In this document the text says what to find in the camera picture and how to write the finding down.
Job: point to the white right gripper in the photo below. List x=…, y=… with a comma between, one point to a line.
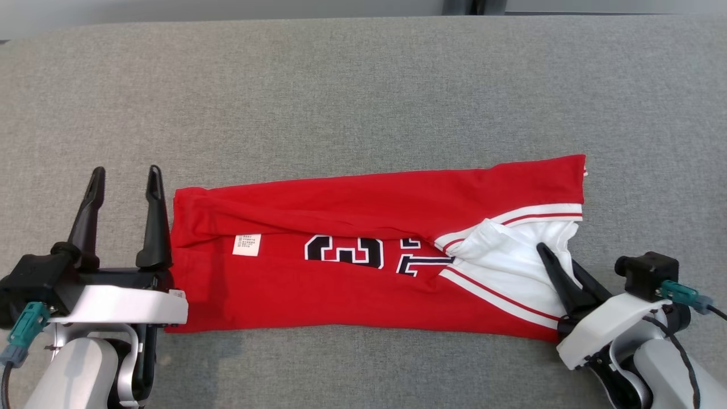
x=602, y=326

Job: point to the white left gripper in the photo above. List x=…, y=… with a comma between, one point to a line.
x=125, y=304

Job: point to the red and white jersey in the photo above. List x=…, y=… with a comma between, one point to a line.
x=341, y=199

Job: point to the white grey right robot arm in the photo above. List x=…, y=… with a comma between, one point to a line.
x=664, y=378

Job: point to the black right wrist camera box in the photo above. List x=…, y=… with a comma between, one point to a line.
x=647, y=275

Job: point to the grey metal partition post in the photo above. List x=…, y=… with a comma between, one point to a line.
x=457, y=5
x=493, y=5

